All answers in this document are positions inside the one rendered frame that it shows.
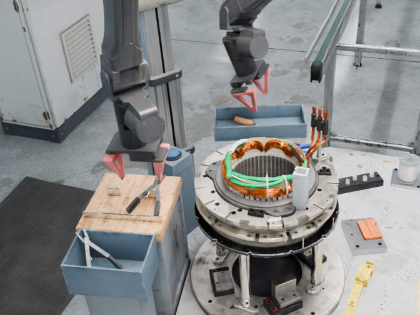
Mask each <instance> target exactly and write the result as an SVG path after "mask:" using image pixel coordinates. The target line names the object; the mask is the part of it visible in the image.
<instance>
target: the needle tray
mask: <svg viewBox="0 0 420 315"><path fill-rule="evenodd" d="M236 116H237V117H240V118H244V119H249V120H252V121H255V123H256V124H257V125H255V126H248V125H245V124H241V123H238V122H234V118H235V117H236ZM258 125H259V126H258ZM306 136H307V122H306V117H305V113H304V108H303V104H283V105H268V106H257V111H254V112H252V111H251V110H250V109H249V108H248V107H246V106H242V107H217V108H214V141H215V142H216V141H239V140H240V139H249V138H261V137H265V138H276V139H290V138H306Z"/></svg>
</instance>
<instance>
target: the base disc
mask: <svg viewBox="0 0 420 315"><path fill-rule="evenodd" d="M323 251H324V252H323V254H324V255H325V256H327V261H326V262H324V263H322V271H321V274H323V275H324V281H323V283H322V286H321V288H320V290H319V292H318V293H317V294H311V293H308V291H307V290H306V287H307V285H308V283H309V280H310V278H311V268H310V267H309V266H307V265H306V264H305V263H304V262H302V261H301V260H300V259H299V258H298V257H296V256H295V255H294V254H292V253H291V254H292V255H293V256H294V257H295V258H296V259H297V260H298V262H299V263H300V265H301V269H302V277H301V280H300V282H299V284H298V285H297V286H296V290H297V291H298V293H299V294H300V295H301V300H302V301H303V307H302V308H301V309H298V310H296V311H293V312H290V313H289V314H286V315H328V314H329V313H330V312H331V311H332V310H333V309H334V308H335V307H336V305H337V304H338V302H339V300H340V298H341V296H342V294H343V291H344V285H345V271H344V265H343V262H342V260H341V258H340V256H339V254H338V252H337V251H336V250H335V248H334V247H333V245H332V244H331V243H330V242H329V241H328V240H327V239H325V238H324V243H323ZM215 252H216V242H212V241H211V240H210V239H207V240H206V241H205V242H204V243H203V245H202V246H201V247H200V248H199V250H198V251H197V253H196V255H195V257H194V259H193V262H192V266H191V285H192V290H193V292H194V295H195V297H196V299H197V300H198V302H199V303H200V305H201V306H202V307H203V308H204V310H205V311H206V312H207V313H208V314H210V315H269V313H268V311H267V310H266V308H265V307H264V305H263V299H265V298H266V297H258V296H254V295H251V297H252V301H256V302H258V303H259V304H260V305H261V308H260V310H259V312H257V313H255V314H253V313H251V312H247V311H245V310H242V309H239V308H236V307H234V305H233V301H234V298H235V297H238V296H241V288H240V287H239V286H238V285H237V284H236V283H235V281H234V279H233V275H232V268H233V264H234V262H235V261H236V259H237V258H238V257H239V254H238V253H235V252H231V251H230V252H229V253H228V255H227V256H226V258H225V260H224V261H223V263H221V264H216V263H214V262H213V260H212V257H213V256H214V254H215ZM223 267H229V271H230V274H231V279H232V283H233V286H234V294H229V295H225V296H218V297H214V292H213V287H212V283H211V278H210V275H209V270H210V269H216V268H223Z"/></svg>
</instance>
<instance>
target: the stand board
mask: <svg viewBox="0 0 420 315"><path fill-rule="evenodd" d="M155 177H156V176H152V175H139V174H125V177H124V180H121V178H120V177H119V176H118V175H117V174H116V173H105V175H104V177H103V179H102V180H101V182H100V184H99V186H98V187H97V189H96V192H95V193H94V195H93V197H92V199H91V201H90V202H89V204H88V206H87V208H86V210H85V211H91V212H101V213H119V214H128V213H127V211H126V208H127V207H128V206H129V205H130V203H131V202H132V201H133V200H134V199H135V197H136V196H137V197H138V196H139V195H140V194H142V193H143V192H144V191H145V190H146V189H147V188H148V187H149V186H151V185H152V184H153V183H154V180H155ZM181 186H182V181H181V177H174V176H166V177H165V178H164V179H163V181H162V183H161V184H160V185H159V191H160V202H161V208H160V213H159V216H162V222H149V221H132V220H122V219H104V218H95V217H84V216H83V215H82V217H81V219H80V221H79V223H78V224H77V226H76V232H77V233H78V232H79V230H80V229H82V228H85V229H92V230H101V231H117V232H126V233H143V234H155V235H156V241H157V242H158V243H161V242H162V241H163V237H164V235H165V232H166V229H167V226H168V223H169V220H170V218H171V214H172V212H173V209H174V206H175V203H176V200H177V198H178V195H179V192H180V189H181ZM107 188H119V189H120V192H121V195H120V196H112V195H108V192H107ZM140 201H141V202H140V203H139V204H138V205H137V206H136V207H135V209H134V210H133V211H132V212H131V213H130V214H137V215H147V216H153V215H154V209H155V205H156V198H151V197H143V198H142V199H141V200H140Z"/></svg>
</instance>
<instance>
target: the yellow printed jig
mask: <svg viewBox="0 0 420 315"><path fill-rule="evenodd" d="M374 267H375V262H370V261H366V260H365V262H364V265H363V267H362V266H359V269H358V271H357V274H356V278H355V280H354V284H353V286H352V290H351V293H350V296H349V299H348V302H347V305H346V308H345V312H344V315H354V313H355V311H356V307H357V305H358V301H359V297H360V295H361V291H362V288H363V286H364V287H367V286H368V282H369V278H370V276H372V275H373V271H374Z"/></svg>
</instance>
